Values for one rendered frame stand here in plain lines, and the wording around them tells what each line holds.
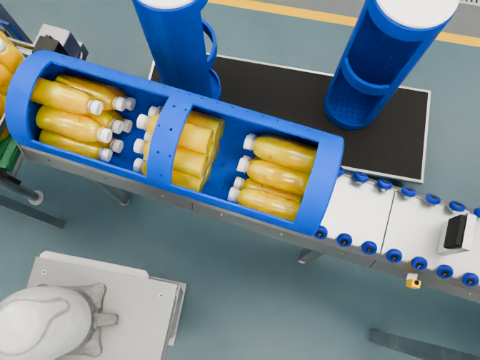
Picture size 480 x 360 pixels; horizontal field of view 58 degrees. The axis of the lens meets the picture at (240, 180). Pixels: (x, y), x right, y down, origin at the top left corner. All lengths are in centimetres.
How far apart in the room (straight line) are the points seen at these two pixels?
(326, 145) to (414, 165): 129
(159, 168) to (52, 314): 42
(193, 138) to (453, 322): 175
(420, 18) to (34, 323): 138
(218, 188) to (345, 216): 40
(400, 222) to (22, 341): 106
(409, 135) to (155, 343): 170
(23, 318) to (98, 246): 141
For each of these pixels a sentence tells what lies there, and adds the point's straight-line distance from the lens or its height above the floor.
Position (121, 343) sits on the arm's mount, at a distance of 121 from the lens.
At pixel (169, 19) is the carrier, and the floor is 98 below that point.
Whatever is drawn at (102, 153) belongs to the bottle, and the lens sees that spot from 129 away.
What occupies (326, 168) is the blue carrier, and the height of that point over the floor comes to 123.
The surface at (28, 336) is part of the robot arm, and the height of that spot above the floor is 135.
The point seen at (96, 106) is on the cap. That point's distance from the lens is 124.
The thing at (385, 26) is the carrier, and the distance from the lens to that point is 160.
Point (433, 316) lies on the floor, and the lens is 244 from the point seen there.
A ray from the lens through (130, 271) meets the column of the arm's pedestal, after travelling 129.
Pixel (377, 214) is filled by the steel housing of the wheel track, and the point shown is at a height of 93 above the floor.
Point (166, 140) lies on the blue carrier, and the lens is 110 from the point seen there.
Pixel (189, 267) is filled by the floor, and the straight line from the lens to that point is 226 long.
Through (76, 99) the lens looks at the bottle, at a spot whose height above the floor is 119.
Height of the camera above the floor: 225
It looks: 75 degrees down
